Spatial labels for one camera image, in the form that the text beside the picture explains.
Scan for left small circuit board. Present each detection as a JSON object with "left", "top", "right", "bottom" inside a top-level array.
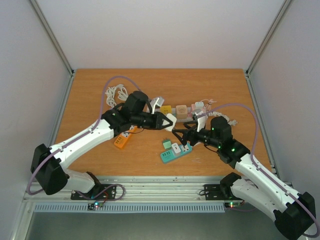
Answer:
[{"left": 87, "top": 202, "right": 104, "bottom": 211}]

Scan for green plug adapter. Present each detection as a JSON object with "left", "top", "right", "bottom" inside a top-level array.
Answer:
[{"left": 162, "top": 138, "right": 172, "bottom": 151}]

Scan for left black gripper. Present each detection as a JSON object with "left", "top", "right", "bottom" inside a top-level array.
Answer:
[{"left": 132, "top": 112, "right": 174, "bottom": 131}]

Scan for purple strip white cable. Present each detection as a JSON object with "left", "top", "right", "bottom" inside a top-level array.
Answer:
[{"left": 104, "top": 84, "right": 126, "bottom": 108}]

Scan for long white power strip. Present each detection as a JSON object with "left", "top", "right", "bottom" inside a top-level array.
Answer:
[{"left": 172, "top": 108, "right": 194, "bottom": 123}]

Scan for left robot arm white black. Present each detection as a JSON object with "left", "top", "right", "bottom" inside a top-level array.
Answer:
[{"left": 30, "top": 91, "right": 177, "bottom": 199}]

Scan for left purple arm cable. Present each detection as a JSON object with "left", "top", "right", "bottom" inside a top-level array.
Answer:
[{"left": 26, "top": 75, "right": 156, "bottom": 196}]

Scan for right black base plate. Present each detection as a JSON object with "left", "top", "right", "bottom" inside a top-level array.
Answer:
[{"left": 203, "top": 184, "right": 242, "bottom": 202}]

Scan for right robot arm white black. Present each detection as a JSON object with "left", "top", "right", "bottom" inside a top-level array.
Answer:
[{"left": 172, "top": 116, "right": 320, "bottom": 240}]

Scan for white usb charger with cable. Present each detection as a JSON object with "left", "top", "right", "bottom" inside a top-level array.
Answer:
[{"left": 194, "top": 99, "right": 216, "bottom": 111}]

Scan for orange power strip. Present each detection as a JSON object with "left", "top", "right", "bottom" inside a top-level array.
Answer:
[{"left": 113, "top": 125, "right": 137, "bottom": 149}]

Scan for white grey plug adapter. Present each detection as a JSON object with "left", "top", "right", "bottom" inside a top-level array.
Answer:
[{"left": 171, "top": 143, "right": 182, "bottom": 157}]

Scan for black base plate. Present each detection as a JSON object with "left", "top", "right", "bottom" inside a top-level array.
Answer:
[
  {"left": 203, "top": 184, "right": 242, "bottom": 202},
  {"left": 70, "top": 184, "right": 117, "bottom": 201}
]

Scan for teal power strip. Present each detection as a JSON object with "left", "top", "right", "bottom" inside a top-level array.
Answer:
[{"left": 160, "top": 143, "right": 193, "bottom": 164}]

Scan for aluminium corner post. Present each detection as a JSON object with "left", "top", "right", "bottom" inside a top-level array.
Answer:
[
  {"left": 245, "top": 0, "right": 293, "bottom": 77},
  {"left": 29, "top": 0, "right": 75, "bottom": 77}
]

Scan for grey slotted cable duct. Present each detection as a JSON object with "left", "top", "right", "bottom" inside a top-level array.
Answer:
[{"left": 33, "top": 202, "right": 225, "bottom": 214}]

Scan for left aluminium corner post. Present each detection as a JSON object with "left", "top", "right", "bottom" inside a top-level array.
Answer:
[{"left": 29, "top": 0, "right": 75, "bottom": 77}]

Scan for white rounded plug adapter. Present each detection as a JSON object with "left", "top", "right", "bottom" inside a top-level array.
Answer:
[{"left": 165, "top": 113, "right": 177, "bottom": 132}]

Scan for orange strip white cable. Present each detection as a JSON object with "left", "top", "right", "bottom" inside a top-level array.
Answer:
[{"left": 117, "top": 86, "right": 130, "bottom": 103}]

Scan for beige cube socket adapter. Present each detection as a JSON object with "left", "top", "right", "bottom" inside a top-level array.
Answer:
[{"left": 175, "top": 105, "right": 188, "bottom": 120}]

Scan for white power strip cable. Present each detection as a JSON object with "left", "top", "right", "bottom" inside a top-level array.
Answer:
[{"left": 206, "top": 109, "right": 239, "bottom": 126}]

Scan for pink cube socket adapter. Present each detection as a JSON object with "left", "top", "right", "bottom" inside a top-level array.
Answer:
[{"left": 189, "top": 103, "right": 207, "bottom": 119}]

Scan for right aluminium corner post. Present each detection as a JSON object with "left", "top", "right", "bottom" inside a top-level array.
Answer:
[{"left": 245, "top": 0, "right": 293, "bottom": 77}]

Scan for small circuit board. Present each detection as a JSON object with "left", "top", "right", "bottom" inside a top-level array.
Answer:
[
  {"left": 224, "top": 202, "right": 242, "bottom": 209},
  {"left": 87, "top": 202, "right": 104, "bottom": 211}
]

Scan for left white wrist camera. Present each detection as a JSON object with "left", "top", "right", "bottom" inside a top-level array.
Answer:
[{"left": 149, "top": 96, "right": 165, "bottom": 114}]

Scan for aluminium rail frame front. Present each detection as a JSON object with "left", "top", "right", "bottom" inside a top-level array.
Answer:
[{"left": 23, "top": 176, "right": 298, "bottom": 203}]

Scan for right small circuit board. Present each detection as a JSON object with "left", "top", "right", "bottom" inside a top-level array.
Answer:
[{"left": 224, "top": 202, "right": 242, "bottom": 209}]

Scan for yellow cube socket adapter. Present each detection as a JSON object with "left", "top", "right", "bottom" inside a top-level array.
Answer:
[{"left": 159, "top": 105, "right": 172, "bottom": 116}]

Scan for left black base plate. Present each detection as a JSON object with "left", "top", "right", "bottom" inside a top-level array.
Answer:
[{"left": 70, "top": 184, "right": 117, "bottom": 201}]

